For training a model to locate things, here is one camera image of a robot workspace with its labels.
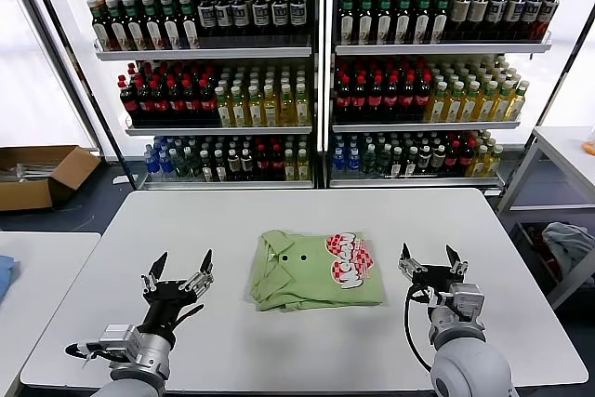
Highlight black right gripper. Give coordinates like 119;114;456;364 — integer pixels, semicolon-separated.
397;242;469;297

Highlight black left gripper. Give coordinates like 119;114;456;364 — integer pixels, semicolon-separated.
140;248;216;336

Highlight light green polo shirt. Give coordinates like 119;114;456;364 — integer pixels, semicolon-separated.
250;228;387;312

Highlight black storage crate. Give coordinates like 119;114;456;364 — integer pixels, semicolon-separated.
509;219;595;298

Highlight cola bottle red cap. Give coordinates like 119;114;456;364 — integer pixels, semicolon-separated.
134;79;153;123
366;72;385;122
399;71;417;122
118;74;139;123
444;140;461;177
415;71;432;122
182;78;202;123
256;143;271;180
165;78;186;123
458;139;475;177
198;78;218;123
350;72;368;122
270;143;285;180
334;72;352;122
149;79;169;123
382;72;401;122

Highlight dark red cloth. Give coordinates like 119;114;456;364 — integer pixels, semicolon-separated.
538;238;559;277

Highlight grey crumpled cloth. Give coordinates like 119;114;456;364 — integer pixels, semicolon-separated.
541;222;595;286

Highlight blue folded cloth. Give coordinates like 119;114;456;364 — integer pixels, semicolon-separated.
0;253;22;305

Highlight brown cardboard box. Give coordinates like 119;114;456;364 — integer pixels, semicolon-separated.
0;144;102;212

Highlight pale plastic wrapped parts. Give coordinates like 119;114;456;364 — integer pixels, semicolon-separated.
0;162;52;182

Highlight grey metal shelf unit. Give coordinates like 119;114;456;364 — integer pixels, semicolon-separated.
324;0;554;196
59;0;326;192

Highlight dark bottle green cap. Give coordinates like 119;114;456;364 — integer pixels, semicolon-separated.
339;0;358;44
357;0;376;44
413;0;432;44
140;0;164;50
376;0;395;44
394;0;414;44
431;0;451;44
91;0;112;52
160;0;182;50
122;0;146;51
105;0;129;51
178;0;201;49

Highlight dark bottle beige label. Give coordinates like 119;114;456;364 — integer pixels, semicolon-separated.
468;0;489;40
449;0;470;40

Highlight dark bottle blue white label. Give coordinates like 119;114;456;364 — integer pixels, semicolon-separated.
289;0;308;37
487;0;508;40
538;0;561;40
522;0;543;40
271;0;289;37
197;0;218;38
251;0;270;37
231;0;249;38
505;0;525;40
215;0;234;38

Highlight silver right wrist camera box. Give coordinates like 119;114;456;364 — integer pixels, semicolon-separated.
448;283;484;324

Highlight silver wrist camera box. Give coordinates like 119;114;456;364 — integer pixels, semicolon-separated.
448;283;484;324
99;322;140;356

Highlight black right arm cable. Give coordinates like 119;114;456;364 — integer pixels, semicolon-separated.
403;283;441;373

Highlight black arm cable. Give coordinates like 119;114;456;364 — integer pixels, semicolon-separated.
403;283;441;373
64;342;108;361

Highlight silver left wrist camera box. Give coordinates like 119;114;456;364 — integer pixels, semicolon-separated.
99;322;140;356

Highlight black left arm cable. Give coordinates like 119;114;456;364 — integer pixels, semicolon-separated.
64;342;108;361

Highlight white metal frame table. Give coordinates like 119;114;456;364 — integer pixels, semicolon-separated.
496;126;595;310

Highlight thin dark window post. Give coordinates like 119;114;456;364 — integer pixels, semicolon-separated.
522;0;595;161

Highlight thin black window post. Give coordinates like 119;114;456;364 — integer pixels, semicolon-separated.
27;0;126;176

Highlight thick grey window post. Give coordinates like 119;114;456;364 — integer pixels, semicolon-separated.
0;0;104;152

